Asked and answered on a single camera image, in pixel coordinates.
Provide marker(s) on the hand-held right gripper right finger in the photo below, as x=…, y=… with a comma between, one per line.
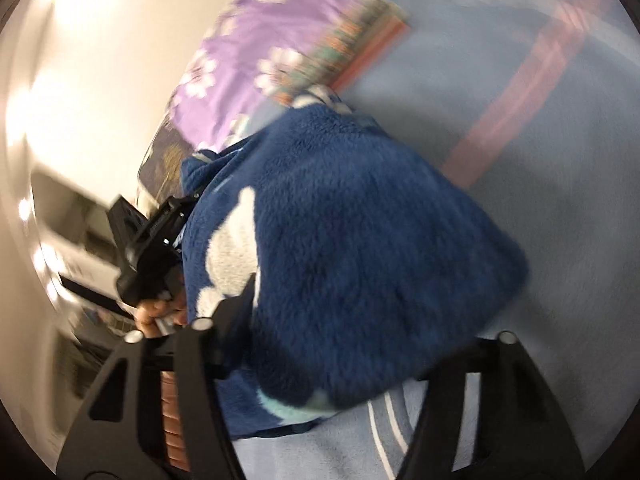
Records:
x=502, y=355

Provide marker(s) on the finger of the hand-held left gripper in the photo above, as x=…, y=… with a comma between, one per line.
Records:
x=182, y=205

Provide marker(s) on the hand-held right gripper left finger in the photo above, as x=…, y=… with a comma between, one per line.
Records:
x=232, y=320

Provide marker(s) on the blue fleece star blanket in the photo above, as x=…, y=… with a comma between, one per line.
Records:
x=360, y=240

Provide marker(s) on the person's left hand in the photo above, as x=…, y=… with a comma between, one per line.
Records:
x=155, y=315

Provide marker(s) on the dark gold-tree print cushion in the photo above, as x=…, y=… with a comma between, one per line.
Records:
x=165, y=160

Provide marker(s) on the purple floral pillow cover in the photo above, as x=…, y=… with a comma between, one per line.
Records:
x=260, y=35

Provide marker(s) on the blue striped bed sheet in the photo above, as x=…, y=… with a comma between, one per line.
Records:
x=525, y=135

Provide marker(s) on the teal floral folded cloth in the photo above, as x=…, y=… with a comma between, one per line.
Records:
x=345, y=35

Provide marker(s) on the salmon pink folded cloth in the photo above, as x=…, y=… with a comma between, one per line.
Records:
x=375, y=52

